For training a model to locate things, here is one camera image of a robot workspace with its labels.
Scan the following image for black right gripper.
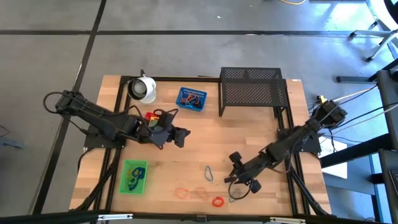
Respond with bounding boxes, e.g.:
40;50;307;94
229;151;274;193

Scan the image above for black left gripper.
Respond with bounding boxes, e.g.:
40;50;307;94
146;112;191;150

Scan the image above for grey-blue rubber band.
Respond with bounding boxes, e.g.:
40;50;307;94
229;188;243;203

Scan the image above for red rubber band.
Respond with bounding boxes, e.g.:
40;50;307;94
211;195;225;208

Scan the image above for red plastic basket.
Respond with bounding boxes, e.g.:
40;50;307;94
144;111;161;128

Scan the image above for blue plastic basket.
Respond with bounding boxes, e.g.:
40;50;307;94
175;86;208;113

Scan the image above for white cylindrical lamp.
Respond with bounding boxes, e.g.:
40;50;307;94
127;68;157;105

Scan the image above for green plastic basket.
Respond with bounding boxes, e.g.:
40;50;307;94
118;159;149;195

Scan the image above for black mesh metal shelf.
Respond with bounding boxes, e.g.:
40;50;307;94
218;67;289;118

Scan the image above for white board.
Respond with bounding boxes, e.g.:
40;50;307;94
318;136;348;180

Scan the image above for black support beam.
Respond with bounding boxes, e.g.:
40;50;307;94
320;133;391;169

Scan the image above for silver frame bracket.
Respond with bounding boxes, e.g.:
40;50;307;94
269;217;306;224
98;213;134;222

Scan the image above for black cable bundle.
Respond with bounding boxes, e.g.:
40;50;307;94
284;152;331;217
70;147;122;215

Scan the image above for black table frame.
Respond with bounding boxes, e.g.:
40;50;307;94
93;75;330;217

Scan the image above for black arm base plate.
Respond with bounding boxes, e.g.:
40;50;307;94
278;129;323;155
83;124;127;149

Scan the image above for white power cable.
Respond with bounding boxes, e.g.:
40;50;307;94
329;86;379;103

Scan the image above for black overhead frame bar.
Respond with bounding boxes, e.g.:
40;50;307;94
0;211;398;224

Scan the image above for white metal leg frame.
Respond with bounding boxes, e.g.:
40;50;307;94
349;17;398;63

